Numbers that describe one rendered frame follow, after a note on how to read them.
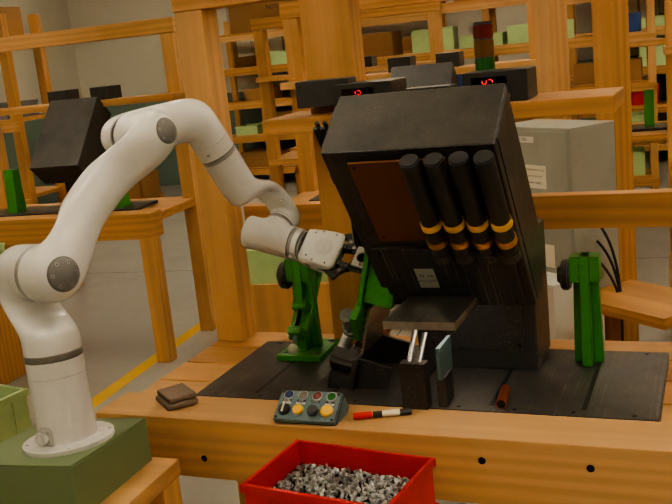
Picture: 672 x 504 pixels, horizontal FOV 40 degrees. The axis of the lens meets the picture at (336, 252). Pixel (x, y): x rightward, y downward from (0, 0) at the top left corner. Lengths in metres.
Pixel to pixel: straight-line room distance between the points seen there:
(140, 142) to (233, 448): 0.73
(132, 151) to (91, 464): 0.66
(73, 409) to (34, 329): 0.18
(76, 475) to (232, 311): 1.00
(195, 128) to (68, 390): 0.66
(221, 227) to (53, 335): 0.90
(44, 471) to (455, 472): 0.83
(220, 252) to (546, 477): 1.24
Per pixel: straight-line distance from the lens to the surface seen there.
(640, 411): 2.08
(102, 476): 2.02
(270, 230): 2.32
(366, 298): 2.19
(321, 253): 2.28
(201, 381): 2.52
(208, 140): 2.20
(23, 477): 2.01
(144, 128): 2.04
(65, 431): 2.01
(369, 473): 1.89
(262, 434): 2.15
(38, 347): 1.98
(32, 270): 1.91
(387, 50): 9.32
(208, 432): 2.21
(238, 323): 2.79
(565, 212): 2.49
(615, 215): 2.48
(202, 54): 2.69
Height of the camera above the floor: 1.71
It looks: 12 degrees down
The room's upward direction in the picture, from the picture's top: 6 degrees counter-clockwise
